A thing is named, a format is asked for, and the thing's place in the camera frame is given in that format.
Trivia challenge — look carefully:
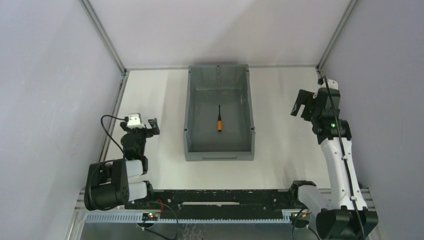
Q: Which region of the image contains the orange handled screwdriver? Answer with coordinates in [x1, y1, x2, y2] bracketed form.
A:
[217, 105, 223, 132]

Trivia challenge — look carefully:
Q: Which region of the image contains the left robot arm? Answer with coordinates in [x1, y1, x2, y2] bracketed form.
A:
[84, 114, 160, 211]

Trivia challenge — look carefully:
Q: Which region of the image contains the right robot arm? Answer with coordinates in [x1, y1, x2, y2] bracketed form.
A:
[289, 87, 379, 240]

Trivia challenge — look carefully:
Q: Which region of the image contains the grey plastic storage bin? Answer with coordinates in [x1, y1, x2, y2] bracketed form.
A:
[183, 64, 256, 162]

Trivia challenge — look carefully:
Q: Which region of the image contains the small led circuit board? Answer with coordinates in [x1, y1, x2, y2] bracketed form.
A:
[142, 212, 160, 221]

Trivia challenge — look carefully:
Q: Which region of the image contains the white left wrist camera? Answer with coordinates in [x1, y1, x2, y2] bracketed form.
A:
[126, 113, 144, 129]

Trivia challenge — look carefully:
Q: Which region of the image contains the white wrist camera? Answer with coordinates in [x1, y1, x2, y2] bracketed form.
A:
[126, 113, 144, 129]
[318, 77, 339, 90]

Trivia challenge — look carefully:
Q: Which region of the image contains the left black cable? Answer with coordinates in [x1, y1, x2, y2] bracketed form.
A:
[100, 114, 129, 157]

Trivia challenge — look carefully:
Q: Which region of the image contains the black cable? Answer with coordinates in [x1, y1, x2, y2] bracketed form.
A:
[317, 75, 367, 240]
[100, 114, 129, 157]

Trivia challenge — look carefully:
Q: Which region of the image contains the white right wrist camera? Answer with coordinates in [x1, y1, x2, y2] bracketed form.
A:
[318, 77, 339, 90]

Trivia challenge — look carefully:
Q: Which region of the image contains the right black cable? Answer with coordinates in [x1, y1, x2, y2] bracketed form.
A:
[317, 75, 367, 240]

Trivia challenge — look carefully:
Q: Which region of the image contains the grey slotted cable duct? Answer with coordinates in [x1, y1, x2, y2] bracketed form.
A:
[85, 212, 292, 224]

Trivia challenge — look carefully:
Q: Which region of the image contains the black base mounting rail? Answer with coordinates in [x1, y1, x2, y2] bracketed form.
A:
[124, 185, 304, 220]

